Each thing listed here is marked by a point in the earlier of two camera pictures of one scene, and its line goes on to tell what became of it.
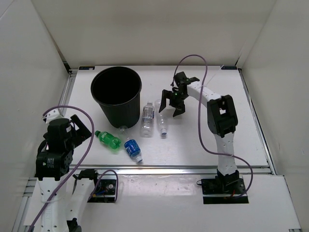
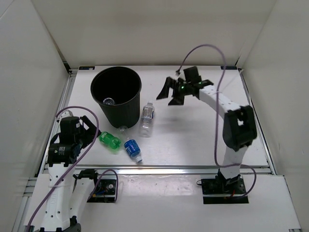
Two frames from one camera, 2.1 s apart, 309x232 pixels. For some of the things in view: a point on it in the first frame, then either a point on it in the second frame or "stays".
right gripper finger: [166, 94] to [170, 82]
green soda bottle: [113, 142] stays
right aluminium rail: [258, 128] stays
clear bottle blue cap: [162, 118] to [108, 101]
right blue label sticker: [229, 67] stays
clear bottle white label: [147, 128] stays
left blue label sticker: [86, 67] stays
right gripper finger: [180, 108] to [177, 100]
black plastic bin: [117, 90] stays
